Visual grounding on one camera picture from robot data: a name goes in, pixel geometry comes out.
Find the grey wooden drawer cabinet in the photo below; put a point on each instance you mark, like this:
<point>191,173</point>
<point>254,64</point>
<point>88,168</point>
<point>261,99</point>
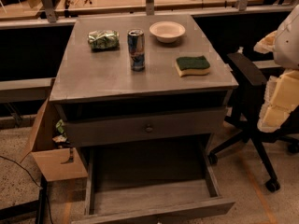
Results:
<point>101,85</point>

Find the green crumpled chip bag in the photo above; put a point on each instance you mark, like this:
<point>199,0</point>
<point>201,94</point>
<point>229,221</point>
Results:
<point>103,39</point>

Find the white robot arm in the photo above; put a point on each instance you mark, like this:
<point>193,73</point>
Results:
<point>281,96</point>

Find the brown cardboard box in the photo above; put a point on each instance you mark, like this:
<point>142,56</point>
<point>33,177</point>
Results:
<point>55,163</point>

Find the closed grey top drawer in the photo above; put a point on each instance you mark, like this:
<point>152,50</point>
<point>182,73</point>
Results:
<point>144,127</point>

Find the blue silver redbull can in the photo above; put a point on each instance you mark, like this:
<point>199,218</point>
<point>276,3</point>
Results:
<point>136,48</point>

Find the open grey middle drawer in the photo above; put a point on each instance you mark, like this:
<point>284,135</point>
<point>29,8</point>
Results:
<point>151,182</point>

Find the white paper bowl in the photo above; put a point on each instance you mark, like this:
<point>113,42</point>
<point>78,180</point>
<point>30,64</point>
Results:
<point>167,31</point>

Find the green yellow sponge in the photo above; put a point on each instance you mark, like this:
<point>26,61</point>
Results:
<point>192,66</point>

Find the black office chair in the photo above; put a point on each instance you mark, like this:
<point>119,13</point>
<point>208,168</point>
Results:
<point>246,106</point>

